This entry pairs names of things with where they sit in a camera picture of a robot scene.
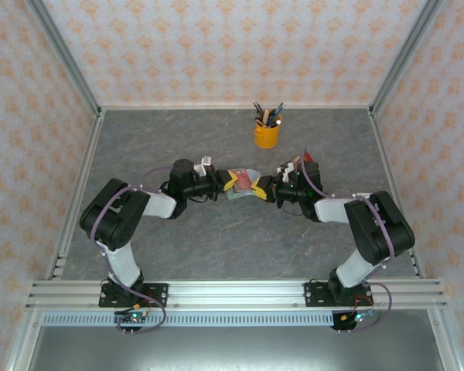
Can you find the green card holder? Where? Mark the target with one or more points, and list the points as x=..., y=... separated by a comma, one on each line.
x=239, y=195

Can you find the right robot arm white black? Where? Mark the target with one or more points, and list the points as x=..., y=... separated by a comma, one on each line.
x=383, y=228

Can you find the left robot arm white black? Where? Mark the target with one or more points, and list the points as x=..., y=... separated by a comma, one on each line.
x=112, y=216

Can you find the red card pack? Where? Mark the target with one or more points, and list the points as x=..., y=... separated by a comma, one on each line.
x=308, y=156

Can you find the yellow pen cup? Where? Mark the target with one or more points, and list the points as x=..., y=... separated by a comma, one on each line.
x=267, y=137

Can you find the white tipped pen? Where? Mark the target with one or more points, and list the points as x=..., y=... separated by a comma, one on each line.
x=279, y=121

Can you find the tan wooden stick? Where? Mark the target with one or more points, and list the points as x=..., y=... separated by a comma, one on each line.
x=267, y=117

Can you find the dark pen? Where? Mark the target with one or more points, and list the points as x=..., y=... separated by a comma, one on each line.
x=258, y=112

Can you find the blue pen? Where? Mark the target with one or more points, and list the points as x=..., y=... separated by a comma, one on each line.
x=278, y=113

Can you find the grey metal shelf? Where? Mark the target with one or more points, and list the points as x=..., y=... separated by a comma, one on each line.
x=236, y=351

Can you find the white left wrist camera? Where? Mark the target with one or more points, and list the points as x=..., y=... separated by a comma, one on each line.
x=205, y=166

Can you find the aluminium back rail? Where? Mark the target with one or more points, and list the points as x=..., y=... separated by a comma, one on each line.
x=178, y=107

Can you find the aluminium side rail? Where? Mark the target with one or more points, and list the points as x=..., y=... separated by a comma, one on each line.
x=77, y=193
x=384, y=154

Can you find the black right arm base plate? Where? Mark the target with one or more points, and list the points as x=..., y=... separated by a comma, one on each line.
x=313, y=295

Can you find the aluminium front rail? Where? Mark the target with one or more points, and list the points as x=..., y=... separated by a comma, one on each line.
x=236, y=295

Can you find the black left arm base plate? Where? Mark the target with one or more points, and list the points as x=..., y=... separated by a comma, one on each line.
x=158, y=293

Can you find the aluminium corner post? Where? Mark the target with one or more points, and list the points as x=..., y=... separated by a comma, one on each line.
x=406, y=50
x=62, y=50

